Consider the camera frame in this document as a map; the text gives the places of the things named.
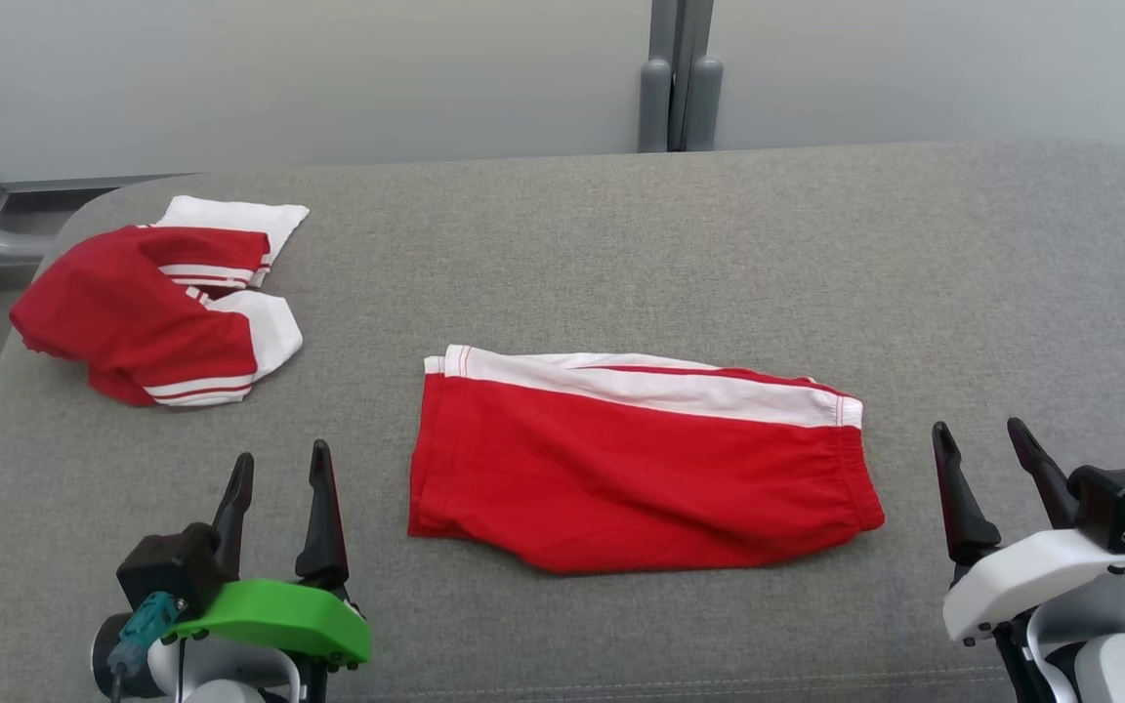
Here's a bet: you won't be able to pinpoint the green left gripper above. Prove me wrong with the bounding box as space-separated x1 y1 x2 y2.
167 439 373 675

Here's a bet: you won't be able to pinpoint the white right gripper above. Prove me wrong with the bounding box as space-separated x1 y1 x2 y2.
932 418 1125 643

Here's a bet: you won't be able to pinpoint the red shirt with white sleeves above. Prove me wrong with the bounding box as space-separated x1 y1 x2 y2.
9 195 311 408

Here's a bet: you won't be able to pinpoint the red shorts with white stripe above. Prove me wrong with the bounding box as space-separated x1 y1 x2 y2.
408 345 886 575

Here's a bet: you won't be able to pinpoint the teal left cable connector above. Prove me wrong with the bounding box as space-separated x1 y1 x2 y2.
108 591 188 677

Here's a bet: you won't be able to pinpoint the grey metal post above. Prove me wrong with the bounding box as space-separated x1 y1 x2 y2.
638 0 725 154

